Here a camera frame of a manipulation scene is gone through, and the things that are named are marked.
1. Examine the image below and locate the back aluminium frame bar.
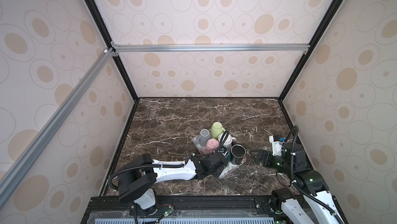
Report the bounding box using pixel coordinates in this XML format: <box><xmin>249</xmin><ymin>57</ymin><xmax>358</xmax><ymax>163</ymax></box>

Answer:
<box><xmin>114</xmin><ymin>44</ymin><xmax>310</xmax><ymax>53</ymax></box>

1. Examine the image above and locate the green circuit board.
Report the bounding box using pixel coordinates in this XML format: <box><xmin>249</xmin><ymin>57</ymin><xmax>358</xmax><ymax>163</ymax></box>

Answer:
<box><xmin>157</xmin><ymin>204</ymin><xmax>174</xmax><ymax>221</ymax></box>

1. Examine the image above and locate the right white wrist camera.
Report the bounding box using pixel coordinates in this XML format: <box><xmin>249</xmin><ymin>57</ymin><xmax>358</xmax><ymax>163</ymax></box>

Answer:
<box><xmin>269</xmin><ymin>135</ymin><xmax>285</xmax><ymax>156</ymax></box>

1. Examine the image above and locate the grey ceramic mug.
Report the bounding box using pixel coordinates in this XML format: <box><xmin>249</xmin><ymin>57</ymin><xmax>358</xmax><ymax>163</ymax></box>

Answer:
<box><xmin>198</xmin><ymin>129</ymin><xmax>211</xmax><ymax>147</ymax></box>

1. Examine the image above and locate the white ceramic mug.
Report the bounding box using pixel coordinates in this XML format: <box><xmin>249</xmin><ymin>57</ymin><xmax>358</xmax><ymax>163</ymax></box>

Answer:
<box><xmin>223</xmin><ymin>134</ymin><xmax>236</xmax><ymax>150</ymax></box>

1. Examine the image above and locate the aluminium frame bar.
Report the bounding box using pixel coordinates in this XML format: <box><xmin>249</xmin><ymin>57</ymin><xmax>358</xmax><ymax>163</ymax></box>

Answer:
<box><xmin>1</xmin><ymin>47</ymin><xmax>115</xmax><ymax>208</ymax></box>
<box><xmin>114</xmin><ymin>44</ymin><xmax>310</xmax><ymax>53</ymax></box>

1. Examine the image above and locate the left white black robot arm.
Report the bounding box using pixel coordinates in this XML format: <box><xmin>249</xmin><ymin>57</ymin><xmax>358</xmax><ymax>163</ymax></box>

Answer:
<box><xmin>108</xmin><ymin>152</ymin><xmax>227</xmax><ymax>210</ymax></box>

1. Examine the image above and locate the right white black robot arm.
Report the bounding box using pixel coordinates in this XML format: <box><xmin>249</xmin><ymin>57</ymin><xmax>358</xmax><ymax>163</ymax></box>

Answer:
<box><xmin>249</xmin><ymin>125</ymin><xmax>344</xmax><ymax>224</ymax></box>

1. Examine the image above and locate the left aluminium frame bar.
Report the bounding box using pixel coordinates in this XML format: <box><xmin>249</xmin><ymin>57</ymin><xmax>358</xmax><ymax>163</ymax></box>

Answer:
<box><xmin>1</xmin><ymin>47</ymin><xmax>115</xmax><ymax>208</ymax></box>

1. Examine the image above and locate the pink ceramic mug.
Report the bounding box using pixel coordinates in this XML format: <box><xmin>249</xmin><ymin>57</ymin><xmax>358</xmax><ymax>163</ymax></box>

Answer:
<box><xmin>205</xmin><ymin>138</ymin><xmax>219</xmax><ymax>154</ymax></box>

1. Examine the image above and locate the dark green ceramic mug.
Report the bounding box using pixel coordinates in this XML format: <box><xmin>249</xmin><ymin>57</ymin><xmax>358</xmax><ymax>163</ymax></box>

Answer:
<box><xmin>219</xmin><ymin>146</ymin><xmax>231</xmax><ymax>163</ymax></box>

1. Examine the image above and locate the floral rectangular serving tray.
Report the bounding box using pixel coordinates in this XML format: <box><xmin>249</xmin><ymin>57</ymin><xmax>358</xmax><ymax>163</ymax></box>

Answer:
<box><xmin>193</xmin><ymin>136</ymin><xmax>247</xmax><ymax>178</ymax></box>

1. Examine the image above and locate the black metal cup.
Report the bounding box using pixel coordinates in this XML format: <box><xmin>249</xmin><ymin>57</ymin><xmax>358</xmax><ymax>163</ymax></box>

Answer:
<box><xmin>231</xmin><ymin>144</ymin><xmax>246</xmax><ymax>165</ymax></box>

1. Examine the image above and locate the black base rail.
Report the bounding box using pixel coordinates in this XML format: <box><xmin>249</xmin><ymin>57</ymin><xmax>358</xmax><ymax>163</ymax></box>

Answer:
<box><xmin>81</xmin><ymin>196</ymin><xmax>292</xmax><ymax>224</ymax></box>

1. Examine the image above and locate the light green ceramic mug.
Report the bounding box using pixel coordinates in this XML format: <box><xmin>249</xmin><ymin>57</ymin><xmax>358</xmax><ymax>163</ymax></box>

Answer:
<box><xmin>210</xmin><ymin>122</ymin><xmax>225</xmax><ymax>140</ymax></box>

